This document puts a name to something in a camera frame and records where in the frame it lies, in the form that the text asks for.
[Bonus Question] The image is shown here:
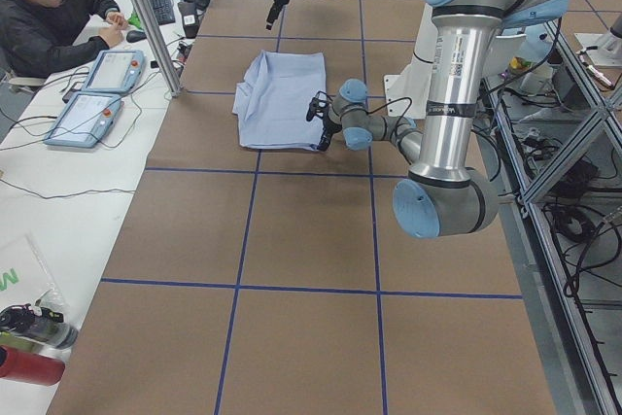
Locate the seated person black jacket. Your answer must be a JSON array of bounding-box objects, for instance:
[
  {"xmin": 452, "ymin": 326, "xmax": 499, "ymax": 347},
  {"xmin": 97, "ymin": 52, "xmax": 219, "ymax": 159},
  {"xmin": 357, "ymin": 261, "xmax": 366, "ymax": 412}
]
[{"xmin": 1, "ymin": 0, "xmax": 128, "ymax": 79}]

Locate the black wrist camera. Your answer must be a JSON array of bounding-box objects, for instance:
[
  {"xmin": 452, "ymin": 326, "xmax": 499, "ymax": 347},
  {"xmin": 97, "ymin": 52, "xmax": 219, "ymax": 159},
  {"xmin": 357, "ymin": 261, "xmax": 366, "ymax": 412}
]
[{"xmin": 305, "ymin": 91, "xmax": 332, "ymax": 122}]

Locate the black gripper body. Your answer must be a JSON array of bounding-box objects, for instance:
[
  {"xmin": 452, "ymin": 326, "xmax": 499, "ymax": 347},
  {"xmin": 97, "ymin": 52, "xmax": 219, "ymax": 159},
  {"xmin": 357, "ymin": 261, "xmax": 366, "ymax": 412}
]
[
  {"xmin": 317, "ymin": 114, "xmax": 342, "ymax": 152},
  {"xmin": 265, "ymin": 0, "xmax": 290, "ymax": 30}
]

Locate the clear grey water bottle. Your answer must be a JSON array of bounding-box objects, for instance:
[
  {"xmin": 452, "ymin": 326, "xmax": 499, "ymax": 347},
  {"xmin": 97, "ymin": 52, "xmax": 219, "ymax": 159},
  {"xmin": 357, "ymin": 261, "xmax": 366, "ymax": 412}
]
[{"xmin": 1, "ymin": 303, "xmax": 79, "ymax": 350}]

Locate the black computer mouse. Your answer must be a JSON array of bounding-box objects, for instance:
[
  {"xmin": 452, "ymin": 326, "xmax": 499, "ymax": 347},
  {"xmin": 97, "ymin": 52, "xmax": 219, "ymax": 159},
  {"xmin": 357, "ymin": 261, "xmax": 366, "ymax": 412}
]
[{"xmin": 125, "ymin": 30, "xmax": 147, "ymax": 44}]

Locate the black computer keyboard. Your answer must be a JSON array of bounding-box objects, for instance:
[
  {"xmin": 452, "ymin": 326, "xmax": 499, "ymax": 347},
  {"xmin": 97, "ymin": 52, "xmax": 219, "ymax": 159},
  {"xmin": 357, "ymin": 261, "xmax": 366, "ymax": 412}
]
[{"xmin": 149, "ymin": 0, "xmax": 175, "ymax": 25}]

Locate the grey aluminium frame post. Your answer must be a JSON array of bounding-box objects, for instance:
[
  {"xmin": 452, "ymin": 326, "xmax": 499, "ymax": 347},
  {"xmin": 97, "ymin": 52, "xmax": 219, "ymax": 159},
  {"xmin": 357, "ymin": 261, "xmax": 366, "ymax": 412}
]
[{"xmin": 131, "ymin": 0, "xmax": 182, "ymax": 97}]

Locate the light blue striped shirt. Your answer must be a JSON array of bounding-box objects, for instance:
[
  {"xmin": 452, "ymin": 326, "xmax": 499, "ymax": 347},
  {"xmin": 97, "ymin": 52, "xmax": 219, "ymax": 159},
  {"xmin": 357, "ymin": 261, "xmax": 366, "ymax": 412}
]
[{"xmin": 232, "ymin": 51, "xmax": 327, "ymax": 151}]

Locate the red water bottle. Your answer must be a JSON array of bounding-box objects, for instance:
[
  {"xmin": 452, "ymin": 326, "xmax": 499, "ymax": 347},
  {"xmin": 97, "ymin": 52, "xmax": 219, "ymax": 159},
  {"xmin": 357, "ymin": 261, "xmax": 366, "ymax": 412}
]
[{"xmin": 1, "ymin": 346, "xmax": 65, "ymax": 386}]

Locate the teach pendant tablet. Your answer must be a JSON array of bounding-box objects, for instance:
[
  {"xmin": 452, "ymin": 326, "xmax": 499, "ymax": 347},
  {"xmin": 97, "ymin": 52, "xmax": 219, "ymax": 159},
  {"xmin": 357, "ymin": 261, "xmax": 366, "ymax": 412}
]
[
  {"xmin": 43, "ymin": 92, "xmax": 122, "ymax": 149},
  {"xmin": 82, "ymin": 50, "xmax": 146, "ymax": 95}
]

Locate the near teach pendant tablet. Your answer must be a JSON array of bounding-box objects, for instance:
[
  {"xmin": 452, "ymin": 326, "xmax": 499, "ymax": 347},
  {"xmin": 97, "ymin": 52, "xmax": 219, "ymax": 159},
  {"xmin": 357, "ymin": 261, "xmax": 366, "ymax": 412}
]
[{"xmin": 43, "ymin": 92, "xmax": 122, "ymax": 149}]

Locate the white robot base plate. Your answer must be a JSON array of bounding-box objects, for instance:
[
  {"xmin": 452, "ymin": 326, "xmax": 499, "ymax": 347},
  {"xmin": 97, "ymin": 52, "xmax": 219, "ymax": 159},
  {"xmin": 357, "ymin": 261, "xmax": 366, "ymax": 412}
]
[{"xmin": 384, "ymin": 73, "xmax": 430, "ymax": 120}]

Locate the far teach pendant tablet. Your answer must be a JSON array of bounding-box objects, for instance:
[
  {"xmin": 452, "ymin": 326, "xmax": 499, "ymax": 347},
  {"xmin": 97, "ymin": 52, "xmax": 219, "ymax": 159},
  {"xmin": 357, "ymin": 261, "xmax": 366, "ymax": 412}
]
[{"xmin": 82, "ymin": 50, "xmax": 146, "ymax": 95}]

